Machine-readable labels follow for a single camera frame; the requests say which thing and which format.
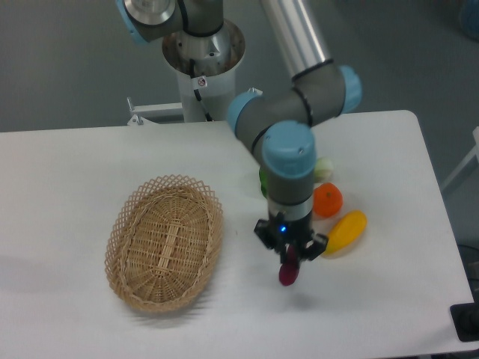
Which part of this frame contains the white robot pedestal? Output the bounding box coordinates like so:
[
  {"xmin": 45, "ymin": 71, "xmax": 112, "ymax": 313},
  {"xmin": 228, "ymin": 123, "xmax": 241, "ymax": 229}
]
[{"xmin": 161, "ymin": 20, "xmax": 247, "ymax": 123}]

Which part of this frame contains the orange tangerine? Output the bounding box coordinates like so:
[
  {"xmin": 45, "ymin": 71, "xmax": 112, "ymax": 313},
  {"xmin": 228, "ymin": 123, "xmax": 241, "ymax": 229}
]
[{"xmin": 313, "ymin": 182, "xmax": 344, "ymax": 218}]

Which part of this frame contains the yellow mango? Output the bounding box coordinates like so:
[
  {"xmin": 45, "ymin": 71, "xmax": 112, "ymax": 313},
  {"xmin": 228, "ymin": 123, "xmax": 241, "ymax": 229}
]
[{"xmin": 323, "ymin": 210, "xmax": 367, "ymax": 256}]

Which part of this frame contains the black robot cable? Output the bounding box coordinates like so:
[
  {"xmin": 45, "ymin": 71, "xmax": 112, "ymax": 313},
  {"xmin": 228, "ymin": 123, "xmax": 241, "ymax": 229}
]
[{"xmin": 189, "ymin": 58, "xmax": 214, "ymax": 123}]

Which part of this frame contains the black device at table edge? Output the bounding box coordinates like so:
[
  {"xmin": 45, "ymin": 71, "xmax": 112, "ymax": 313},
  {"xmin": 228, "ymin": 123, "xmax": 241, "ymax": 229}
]
[{"xmin": 450, "ymin": 303, "xmax": 478, "ymax": 343}]

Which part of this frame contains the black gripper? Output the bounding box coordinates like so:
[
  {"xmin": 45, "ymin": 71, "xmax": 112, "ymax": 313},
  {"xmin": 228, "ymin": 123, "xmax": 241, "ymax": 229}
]
[{"xmin": 254, "ymin": 203, "xmax": 328, "ymax": 270}]

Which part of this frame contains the white furniture frame right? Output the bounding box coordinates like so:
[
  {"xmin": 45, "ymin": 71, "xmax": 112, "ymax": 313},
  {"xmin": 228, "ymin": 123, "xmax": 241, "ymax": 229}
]
[{"xmin": 439, "ymin": 127, "xmax": 478, "ymax": 195}]

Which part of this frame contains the green bok choy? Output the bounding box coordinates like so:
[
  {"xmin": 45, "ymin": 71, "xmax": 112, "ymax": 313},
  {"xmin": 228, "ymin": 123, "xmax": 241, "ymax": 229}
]
[{"xmin": 258, "ymin": 168, "xmax": 267, "ymax": 198}]

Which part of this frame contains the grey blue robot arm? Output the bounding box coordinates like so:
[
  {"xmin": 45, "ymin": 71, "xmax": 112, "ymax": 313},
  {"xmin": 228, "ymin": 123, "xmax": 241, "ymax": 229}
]
[{"xmin": 117, "ymin": 1, "xmax": 362, "ymax": 271}]

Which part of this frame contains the woven wicker basket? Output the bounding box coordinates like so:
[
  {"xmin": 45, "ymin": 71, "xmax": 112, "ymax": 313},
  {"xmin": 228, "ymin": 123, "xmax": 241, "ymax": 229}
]
[{"xmin": 105, "ymin": 175, "xmax": 223, "ymax": 313}]

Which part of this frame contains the blue object top right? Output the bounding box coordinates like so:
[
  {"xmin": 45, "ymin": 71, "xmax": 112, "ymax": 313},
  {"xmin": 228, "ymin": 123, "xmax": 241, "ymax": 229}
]
[{"xmin": 459, "ymin": 0, "xmax": 479, "ymax": 41}]

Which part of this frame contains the white metal base frame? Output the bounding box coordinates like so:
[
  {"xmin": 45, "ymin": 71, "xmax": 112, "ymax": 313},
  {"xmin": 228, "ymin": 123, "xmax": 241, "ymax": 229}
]
[{"xmin": 126, "ymin": 87, "xmax": 263, "ymax": 126}]

